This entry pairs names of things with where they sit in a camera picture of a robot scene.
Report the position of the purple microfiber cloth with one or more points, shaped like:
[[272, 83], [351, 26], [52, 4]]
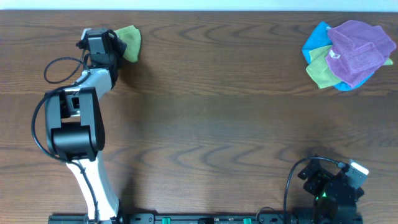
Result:
[[358, 50]]

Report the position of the blue microfiber cloth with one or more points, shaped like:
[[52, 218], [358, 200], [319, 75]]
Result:
[[316, 45]]

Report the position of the olive green microfiber cloth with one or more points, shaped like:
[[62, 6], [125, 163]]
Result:
[[320, 70]]

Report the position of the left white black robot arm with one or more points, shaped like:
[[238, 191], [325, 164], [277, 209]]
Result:
[[74, 125]]

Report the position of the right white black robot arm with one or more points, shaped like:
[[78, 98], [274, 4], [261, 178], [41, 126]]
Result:
[[335, 195]]

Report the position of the light green microfiber cloth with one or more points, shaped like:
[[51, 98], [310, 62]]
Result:
[[131, 36]]

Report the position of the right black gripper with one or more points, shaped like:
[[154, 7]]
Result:
[[311, 175]]

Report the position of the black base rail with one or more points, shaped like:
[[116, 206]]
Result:
[[149, 218]]

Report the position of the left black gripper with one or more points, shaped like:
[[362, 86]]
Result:
[[118, 47]]

